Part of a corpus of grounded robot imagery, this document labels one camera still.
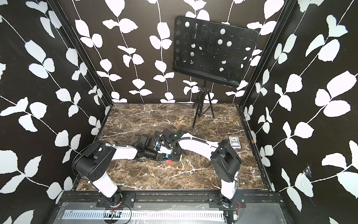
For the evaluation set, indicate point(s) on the blue playing card deck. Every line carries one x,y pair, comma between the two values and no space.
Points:
234,142

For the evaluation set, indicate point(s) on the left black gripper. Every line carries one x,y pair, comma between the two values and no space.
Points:
159,157

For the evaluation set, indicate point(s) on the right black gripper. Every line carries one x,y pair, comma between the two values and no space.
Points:
174,158

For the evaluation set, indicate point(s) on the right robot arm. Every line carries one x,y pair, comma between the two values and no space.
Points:
225,160

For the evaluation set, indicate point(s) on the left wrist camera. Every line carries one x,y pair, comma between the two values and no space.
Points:
145,142

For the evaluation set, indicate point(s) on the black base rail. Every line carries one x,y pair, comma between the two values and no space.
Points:
213,197

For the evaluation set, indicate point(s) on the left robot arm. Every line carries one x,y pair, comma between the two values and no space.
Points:
94,160

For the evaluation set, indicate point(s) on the white ruler strip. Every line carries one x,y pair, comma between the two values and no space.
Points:
142,215

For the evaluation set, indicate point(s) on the black music stand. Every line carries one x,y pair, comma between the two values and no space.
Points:
213,52

